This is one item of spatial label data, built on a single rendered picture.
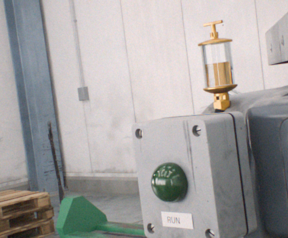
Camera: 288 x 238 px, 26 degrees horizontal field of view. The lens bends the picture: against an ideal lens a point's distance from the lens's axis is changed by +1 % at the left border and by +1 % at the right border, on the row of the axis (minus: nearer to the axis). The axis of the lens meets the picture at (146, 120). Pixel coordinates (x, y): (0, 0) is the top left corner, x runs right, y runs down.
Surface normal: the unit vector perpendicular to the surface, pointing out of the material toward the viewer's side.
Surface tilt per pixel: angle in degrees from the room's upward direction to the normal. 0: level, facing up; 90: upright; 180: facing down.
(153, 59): 90
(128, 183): 90
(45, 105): 90
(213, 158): 90
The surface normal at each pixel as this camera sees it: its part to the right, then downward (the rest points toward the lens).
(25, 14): 0.70, -0.05
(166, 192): -0.34, 0.43
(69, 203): -0.60, -0.58
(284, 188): -0.70, 0.12
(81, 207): 0.65, -0.30
